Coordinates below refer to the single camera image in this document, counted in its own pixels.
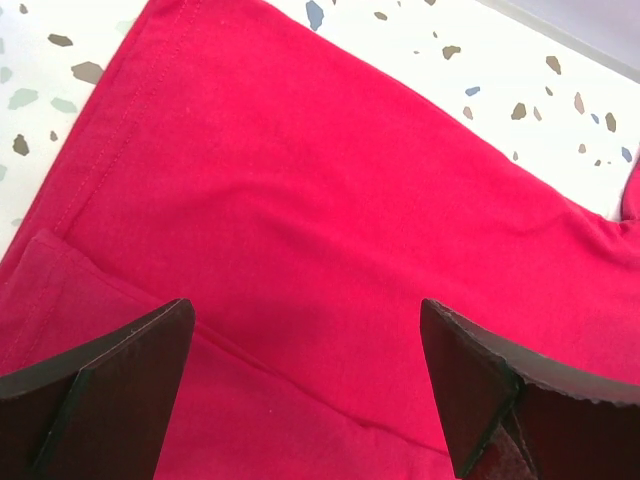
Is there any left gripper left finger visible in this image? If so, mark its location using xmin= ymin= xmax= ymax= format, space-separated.
xmin=1 ymin=299 xmax=195 ymax=480

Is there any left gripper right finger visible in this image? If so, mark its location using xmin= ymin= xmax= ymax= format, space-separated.
xmin=420 ymin=300 xmax=639 ymax=480

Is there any pink t shirt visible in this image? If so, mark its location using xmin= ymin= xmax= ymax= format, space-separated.
xmin=1 ymin=1 xmax=639 ymax=479

